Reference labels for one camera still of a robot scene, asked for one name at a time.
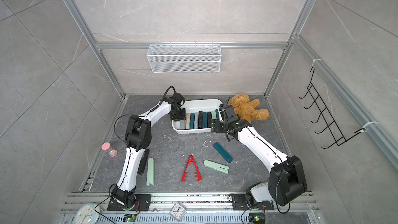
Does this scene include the white wire mesh basket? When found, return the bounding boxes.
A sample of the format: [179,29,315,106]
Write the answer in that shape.
[147,44,222,73]

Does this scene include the white storage box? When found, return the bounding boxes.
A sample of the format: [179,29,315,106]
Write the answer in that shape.
[172,99,222,134]

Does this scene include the brown teddy bear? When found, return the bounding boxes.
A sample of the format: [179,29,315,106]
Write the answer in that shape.
[229,94,269,123]

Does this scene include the red open pliers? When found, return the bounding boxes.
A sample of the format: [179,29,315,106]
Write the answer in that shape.
[180,156,203,183]

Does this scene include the small square clock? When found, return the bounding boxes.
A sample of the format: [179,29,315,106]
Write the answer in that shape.
[170,202,187,221]

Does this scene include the beige wooden pliers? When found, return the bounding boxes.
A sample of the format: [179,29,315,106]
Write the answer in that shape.
[185,113,191,130]

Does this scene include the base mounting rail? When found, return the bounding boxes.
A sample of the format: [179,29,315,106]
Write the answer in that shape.
[60,192,324,224]

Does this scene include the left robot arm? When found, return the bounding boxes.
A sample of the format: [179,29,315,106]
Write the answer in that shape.
[110,92,187,210]

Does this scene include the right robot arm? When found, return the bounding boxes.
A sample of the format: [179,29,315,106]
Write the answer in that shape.
[210,104,308,207]

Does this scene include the black wall hook rack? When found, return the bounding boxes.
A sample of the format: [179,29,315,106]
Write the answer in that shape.
[299,67,365,149]

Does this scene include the black corrugated cable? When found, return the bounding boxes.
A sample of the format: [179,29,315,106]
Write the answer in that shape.
[157,85,178,108]

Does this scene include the pink sand timer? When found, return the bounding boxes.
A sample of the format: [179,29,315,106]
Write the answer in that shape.
[101,142,118,157]

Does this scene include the round white clock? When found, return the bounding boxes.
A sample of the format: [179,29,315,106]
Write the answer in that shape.
[73,203,101,224]

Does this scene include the light green pliers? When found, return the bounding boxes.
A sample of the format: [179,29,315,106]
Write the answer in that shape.
[146,158,154,186]
[204,160,229,174]
[211,111,217,119]

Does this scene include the aluminium frame rail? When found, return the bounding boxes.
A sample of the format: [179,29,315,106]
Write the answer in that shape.
[63,0,126,99]

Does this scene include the grey pliers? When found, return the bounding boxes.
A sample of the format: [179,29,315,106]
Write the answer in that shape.
[179,120,186,130]
[194,113,199,129]

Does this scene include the dark teal pliers floor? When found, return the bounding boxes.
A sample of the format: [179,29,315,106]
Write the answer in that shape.
[213,142,233,163]

